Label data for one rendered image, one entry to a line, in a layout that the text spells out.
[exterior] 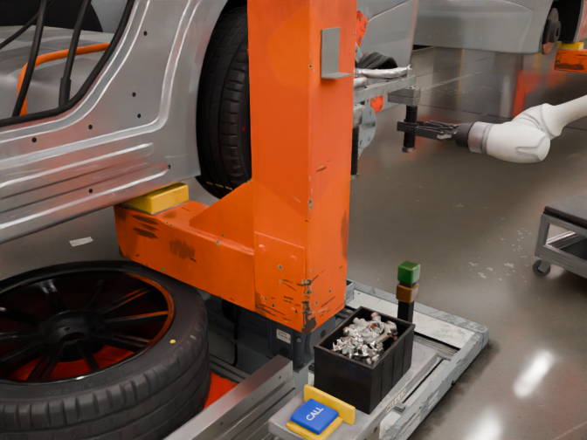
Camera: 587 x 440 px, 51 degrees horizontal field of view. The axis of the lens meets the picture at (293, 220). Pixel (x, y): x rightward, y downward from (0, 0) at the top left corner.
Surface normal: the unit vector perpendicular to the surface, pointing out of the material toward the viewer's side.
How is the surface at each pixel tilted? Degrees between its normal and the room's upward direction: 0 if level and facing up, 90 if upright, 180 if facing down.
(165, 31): 90
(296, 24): 90
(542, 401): 0
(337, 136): 90
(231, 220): 90
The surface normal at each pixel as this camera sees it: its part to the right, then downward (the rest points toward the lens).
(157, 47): 0.79, 0.24
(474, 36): -0.24, 0.63
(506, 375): 0.00, -0.92
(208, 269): -0.61, 0.31
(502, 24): 0.04, 0.56
